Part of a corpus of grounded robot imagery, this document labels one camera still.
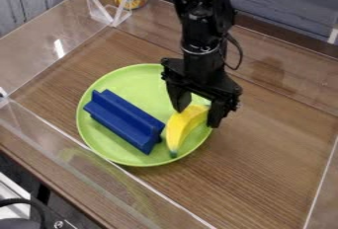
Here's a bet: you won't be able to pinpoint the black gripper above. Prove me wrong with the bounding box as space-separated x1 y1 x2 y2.
161 58 241 128

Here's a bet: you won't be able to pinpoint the yellow toy banana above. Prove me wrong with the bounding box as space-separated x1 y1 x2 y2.
165 105 208 158

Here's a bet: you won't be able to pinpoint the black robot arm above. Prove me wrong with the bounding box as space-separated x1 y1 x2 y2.
161 0 243 128

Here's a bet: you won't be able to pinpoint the green round plate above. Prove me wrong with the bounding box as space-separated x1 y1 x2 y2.
76 64 210 167

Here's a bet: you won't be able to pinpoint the blue plastic block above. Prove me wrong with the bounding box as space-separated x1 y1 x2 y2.
82 90 165 155

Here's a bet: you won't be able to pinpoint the clear acrylic tray walls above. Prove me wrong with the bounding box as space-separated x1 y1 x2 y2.
0 0 338 229

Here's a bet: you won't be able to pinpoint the black device with knob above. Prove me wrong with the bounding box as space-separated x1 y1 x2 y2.
27 196 80 229

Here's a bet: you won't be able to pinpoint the black cable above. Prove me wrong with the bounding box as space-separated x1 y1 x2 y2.
0 196 46 229

